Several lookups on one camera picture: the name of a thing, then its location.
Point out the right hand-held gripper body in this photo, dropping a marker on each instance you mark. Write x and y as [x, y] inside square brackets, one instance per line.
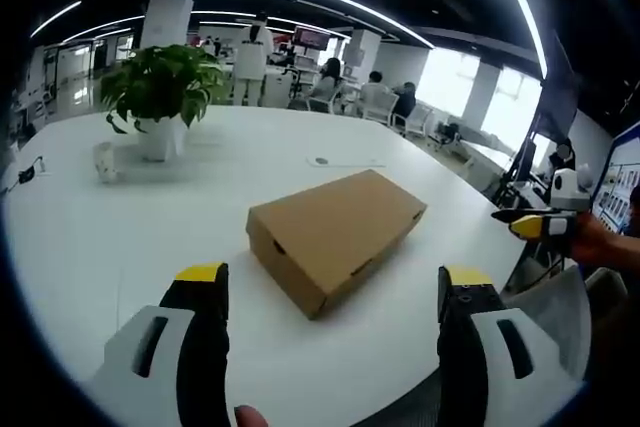
[570, 189]

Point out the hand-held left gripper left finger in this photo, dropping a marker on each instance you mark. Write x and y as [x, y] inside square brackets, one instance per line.
[200, 337]

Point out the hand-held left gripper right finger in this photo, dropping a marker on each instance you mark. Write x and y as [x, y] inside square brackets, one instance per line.
[465, 342]

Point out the brown cardboard shoe box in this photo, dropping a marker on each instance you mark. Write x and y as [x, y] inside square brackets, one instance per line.
[330, 237]

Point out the person's right hand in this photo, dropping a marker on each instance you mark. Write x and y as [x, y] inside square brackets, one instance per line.
[595, 242]

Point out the person's left hand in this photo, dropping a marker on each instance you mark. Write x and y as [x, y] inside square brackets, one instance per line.
[250, 417]

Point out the large display screen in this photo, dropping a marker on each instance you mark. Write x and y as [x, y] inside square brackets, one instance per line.
[617, 182]

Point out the grey mesh office chair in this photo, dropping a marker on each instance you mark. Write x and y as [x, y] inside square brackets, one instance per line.
[555, 312]

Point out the white office chair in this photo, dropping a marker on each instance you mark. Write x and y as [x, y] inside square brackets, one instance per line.
[320, 99]
[417, 119]
[377, 102]

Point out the small clear cup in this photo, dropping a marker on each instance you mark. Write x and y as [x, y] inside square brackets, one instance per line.
[106, 162]

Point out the white plant pot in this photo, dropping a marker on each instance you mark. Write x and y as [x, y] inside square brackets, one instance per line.
[159, 139]

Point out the green potted plant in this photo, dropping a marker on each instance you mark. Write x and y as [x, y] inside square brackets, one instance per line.
[160, 82]

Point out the red wall screen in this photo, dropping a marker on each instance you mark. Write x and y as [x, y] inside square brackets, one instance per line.
[311, 38]

